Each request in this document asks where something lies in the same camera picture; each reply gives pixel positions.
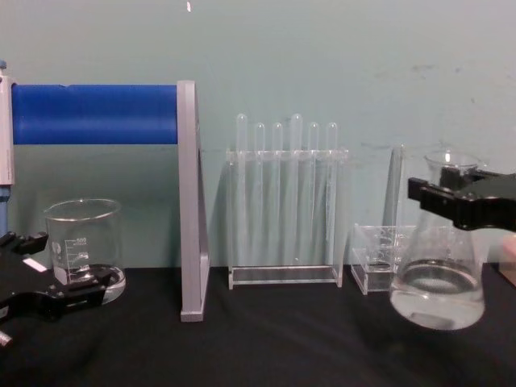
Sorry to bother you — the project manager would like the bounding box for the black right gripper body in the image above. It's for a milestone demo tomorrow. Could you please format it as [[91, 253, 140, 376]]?
[[454, 172, 516, 233]]

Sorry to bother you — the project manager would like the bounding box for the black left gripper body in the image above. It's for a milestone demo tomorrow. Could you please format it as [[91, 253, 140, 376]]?
[[0, 248, 56, 323]]

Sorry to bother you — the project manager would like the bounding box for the clear glass conical flask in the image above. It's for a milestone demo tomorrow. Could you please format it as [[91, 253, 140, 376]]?
[[389, 149, 487, 331]]

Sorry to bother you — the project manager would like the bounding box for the clear test tube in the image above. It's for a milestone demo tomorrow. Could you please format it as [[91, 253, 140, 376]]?
[[306, 121, 320, 267], [235, 113, 248, 267], [325, 121, 339, 267], [381, 144, 406, 267], [290, 113, 304, 267], [252, 122, 266, 267], [271, 122, 284, 267]]

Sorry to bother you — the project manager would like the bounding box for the clear glass beaker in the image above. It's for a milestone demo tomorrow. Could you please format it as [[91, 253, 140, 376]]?
[[43, 198, 127, 304]]

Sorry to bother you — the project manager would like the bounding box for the small clear acrylic rack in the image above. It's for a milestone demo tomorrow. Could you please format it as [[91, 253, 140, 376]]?
[[350, 224, 452, 296]]

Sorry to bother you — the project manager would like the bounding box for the white and blue pipette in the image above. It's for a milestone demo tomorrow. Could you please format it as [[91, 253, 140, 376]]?
[[0, 59, 17, 243]]

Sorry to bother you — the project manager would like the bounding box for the grey stand with blue bar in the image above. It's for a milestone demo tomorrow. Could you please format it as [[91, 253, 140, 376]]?
[[10, 80, 210, 323]]

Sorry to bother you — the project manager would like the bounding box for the large clear acrylic tube rack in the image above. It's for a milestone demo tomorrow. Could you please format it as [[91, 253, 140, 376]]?
[[226, 148, 348, 290]]

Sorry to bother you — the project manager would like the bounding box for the black table cloth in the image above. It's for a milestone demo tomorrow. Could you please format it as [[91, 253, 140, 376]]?
[[0, 264, 516, 387]]

